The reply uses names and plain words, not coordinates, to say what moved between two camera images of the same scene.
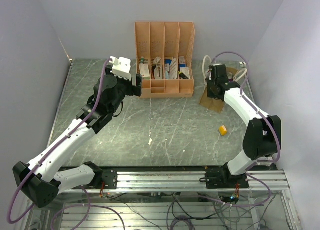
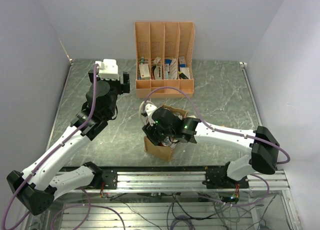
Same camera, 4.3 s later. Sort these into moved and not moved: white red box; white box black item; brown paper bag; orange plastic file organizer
Moved: brown paper bag
Not moved: white red box; white box black item; orange plastic file organizer
